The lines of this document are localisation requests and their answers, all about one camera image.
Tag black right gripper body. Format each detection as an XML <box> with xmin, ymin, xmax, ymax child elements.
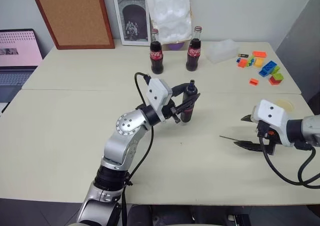
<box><xmin>254</xmin><ymin>120</ymin><xmax>277</xmax><ymax>156</ymax></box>

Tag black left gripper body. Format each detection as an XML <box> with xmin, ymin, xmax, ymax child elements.
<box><xmin>161</xmin><ymin>99</ymin><xmax>182</xmax><ymax>124</ymax></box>

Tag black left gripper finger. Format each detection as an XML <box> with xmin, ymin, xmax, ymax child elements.
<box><xmin>170</xmin><ymin>82</ymin><xmax>190</xmax><ymax>97</ymax></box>
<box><xmin>172</xmin><ymin>92</ymin><xmax>201</xmax><ymax>114</ymax></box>

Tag glass cola bottle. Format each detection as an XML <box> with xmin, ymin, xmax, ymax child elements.
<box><xmin>185</xmin><ymin>25</ymin><xmax>203</xmax><ymax>72</ymax></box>
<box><xmin>149</xmin><ymin>28</ymin><xmax>165</xmax><ymax>75</ymax></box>

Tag purple bowl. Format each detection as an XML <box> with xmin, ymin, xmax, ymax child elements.
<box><xmin>166</xmin><ymin>41</ymin><xmax>186</xmax><ymax>52</ymax></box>

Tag green and red toy brick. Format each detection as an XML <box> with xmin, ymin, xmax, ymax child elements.
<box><xmin>268</xmin><ymin>72</ymin><xmax>285</xmax><ymax>87</ymax></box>

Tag orange and blue toy brick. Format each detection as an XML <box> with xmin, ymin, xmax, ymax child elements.
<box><xmin>236</xmin><ymin>57</ymin><xmax>249</xmax><ymax>69</ymax></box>

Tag clear plastic box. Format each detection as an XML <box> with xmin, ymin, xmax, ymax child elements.
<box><xmin>204</xmin><ymin>38</ymin><xmax>240</xmax><ymax>64</ymax></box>

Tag white foam tray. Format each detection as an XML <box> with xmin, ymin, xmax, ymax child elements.
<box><xmin>142</xmin><ymin>0</ymin><xmax>194</xmax><ymax>46</ymax></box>

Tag graphic design book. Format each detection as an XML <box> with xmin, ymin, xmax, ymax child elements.
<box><xmin>110</xmin><ymin>0</ymin><xmax>152</xmax><ymax>47</ymax></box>

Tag wood-framed cork board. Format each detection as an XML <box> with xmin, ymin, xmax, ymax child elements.
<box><xmin>28</xmin><ymin>0</ymin><xmax>116</xmax><ymax>51</ymax></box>

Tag open laptop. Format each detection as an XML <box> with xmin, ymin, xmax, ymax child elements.
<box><xmin>0</xmin><ymin>28</ymin><xmax>44</xmax><ymax>115</ymax></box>

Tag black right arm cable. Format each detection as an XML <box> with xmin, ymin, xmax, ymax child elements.
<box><xmin>257</xmin><ymin>128</ymin><xmax>320</xmax><ymax>190</ymax></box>

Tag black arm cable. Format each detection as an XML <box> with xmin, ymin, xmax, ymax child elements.
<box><xmin>120</xmin><ymin>71</ymin><xmax>155</xmax><ymax>226</ymax></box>
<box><xmin>257</xmin><ymin>128</ymin><xmax>320</xmax><ymax>190</ymax></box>

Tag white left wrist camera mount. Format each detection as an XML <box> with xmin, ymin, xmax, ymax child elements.
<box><xmin>145</xmin><ymin>77</ymin><xmax>174</xmax><ymax>123</ymax></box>

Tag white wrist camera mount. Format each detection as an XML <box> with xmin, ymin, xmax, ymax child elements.
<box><xmin>145</xmin><ymin>77</ymin><xmax>174</xmax><ymax>123</ymax></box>
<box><xmin>250</xmin><ymin>99</ymin><xmax>295</xmax><ymax>148</ymax></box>

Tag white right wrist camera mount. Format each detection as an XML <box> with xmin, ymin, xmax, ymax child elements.
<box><xmin>250</xmin><ymin>99</ymin><xmax>295</xmax><ymax>148</ymax></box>

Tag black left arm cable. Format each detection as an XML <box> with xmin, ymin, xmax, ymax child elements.
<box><xmin>120</xmin><ymin>71</ymin><xmax>155</xmax><ymax>226</ymax></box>

